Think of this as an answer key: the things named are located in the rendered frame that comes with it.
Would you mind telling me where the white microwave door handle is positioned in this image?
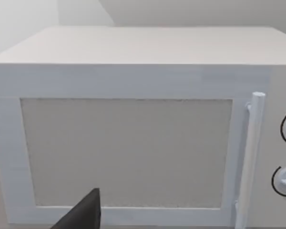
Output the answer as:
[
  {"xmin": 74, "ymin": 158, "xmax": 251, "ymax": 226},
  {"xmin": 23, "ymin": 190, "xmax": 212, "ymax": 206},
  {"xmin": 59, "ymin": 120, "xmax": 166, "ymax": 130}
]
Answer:
[{"xmin": 234, "ymin": 92, "xmax": 266, "ymax": 229}]

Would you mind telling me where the pale microwave oven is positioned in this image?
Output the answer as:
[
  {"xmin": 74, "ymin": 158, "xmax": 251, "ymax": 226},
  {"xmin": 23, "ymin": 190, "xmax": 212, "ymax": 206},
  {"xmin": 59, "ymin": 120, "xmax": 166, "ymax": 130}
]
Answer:
[{"xmin": 0, "ymin": 26, "xmax": 286, "ymax": 229}]

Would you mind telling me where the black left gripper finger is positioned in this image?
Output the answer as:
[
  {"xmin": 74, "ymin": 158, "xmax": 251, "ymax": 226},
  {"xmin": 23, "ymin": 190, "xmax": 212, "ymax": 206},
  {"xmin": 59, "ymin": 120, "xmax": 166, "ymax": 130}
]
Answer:
[{"xmin": 50, "ymin": 187, "xmax": 102, "ymax": 229}]

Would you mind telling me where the pale microwave door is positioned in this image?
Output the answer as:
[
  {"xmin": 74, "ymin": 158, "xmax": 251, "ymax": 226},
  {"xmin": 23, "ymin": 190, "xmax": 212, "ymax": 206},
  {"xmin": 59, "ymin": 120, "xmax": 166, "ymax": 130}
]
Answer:
[{"xmin": 0, "ymin": 63, "xmax": 270, "ymax": 227}]

